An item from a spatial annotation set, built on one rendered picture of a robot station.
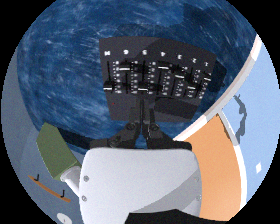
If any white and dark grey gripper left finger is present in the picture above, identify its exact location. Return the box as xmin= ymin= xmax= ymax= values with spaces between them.
xmin=90 ymin=99 xmax=142 ymax=149

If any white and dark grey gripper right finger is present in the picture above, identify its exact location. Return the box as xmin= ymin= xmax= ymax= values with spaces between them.
xmin=142 ymin=99 xmax=192 ymax=151

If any black lighting desk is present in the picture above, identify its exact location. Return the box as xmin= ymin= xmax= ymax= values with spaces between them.
xmin=99 ymin=36 xmax=217 ymax=122

